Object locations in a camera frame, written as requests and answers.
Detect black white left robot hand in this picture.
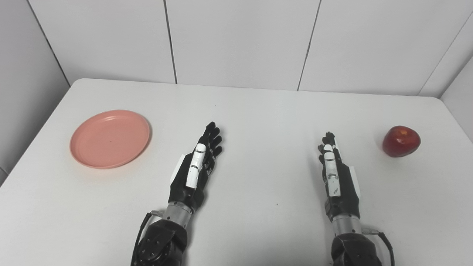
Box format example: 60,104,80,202
169,122,224,213

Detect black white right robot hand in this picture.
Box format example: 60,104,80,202
317,132,361,222

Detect red apple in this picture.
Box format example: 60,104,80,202
382,126,421,158

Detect pink round plate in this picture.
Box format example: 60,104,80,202
69,109,151,170

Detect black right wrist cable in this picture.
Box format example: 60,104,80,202
361,228,395,266

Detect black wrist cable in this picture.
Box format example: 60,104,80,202
130,210,165,266
361,228,395,266

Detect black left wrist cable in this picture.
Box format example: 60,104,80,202
130,210,165,266

